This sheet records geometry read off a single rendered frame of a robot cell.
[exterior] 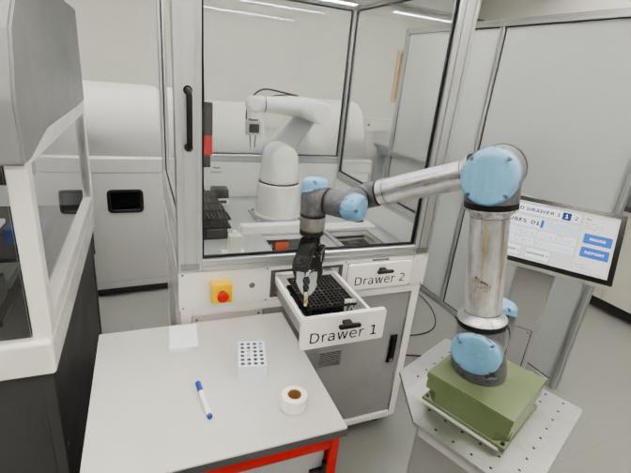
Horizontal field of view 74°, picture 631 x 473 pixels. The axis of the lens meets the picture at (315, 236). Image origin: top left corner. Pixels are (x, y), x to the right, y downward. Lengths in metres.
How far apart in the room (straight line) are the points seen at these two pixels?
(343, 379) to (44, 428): 1.14
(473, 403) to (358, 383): 0.90
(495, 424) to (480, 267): 0.44
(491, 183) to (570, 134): 1.83
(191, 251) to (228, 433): 0.60
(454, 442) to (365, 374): 0.87
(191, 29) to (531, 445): 1.44
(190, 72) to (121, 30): 3.23
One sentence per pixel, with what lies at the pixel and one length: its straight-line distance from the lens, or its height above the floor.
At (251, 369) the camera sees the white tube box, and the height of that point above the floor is 0.79.
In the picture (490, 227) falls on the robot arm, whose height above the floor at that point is 1.33.
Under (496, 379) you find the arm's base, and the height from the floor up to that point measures 0.88.
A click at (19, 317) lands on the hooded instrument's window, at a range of 1.28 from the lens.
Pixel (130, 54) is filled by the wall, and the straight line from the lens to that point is 4.53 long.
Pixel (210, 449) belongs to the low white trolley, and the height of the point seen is 0.76.
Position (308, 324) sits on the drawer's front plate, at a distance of 1.27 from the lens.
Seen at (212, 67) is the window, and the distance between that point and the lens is 1.35.
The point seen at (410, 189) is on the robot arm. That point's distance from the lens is 1.16.
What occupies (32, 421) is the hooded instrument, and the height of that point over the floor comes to 0.59.
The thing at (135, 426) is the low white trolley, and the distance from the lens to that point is 1.21.
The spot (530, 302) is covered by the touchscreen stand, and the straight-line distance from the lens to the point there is 2.11.
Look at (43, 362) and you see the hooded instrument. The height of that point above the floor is 0.84.
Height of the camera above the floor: 1.60
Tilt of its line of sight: 21 degrees down
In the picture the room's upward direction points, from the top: 6 degrees clockwise
